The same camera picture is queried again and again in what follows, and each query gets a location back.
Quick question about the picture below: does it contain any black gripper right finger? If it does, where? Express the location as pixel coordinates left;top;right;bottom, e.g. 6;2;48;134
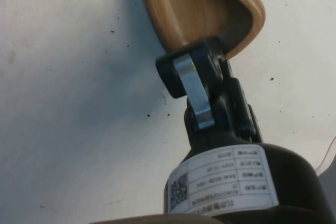
219;58;264;145

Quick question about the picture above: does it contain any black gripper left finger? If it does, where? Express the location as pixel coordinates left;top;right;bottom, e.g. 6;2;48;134
155;37;234;143

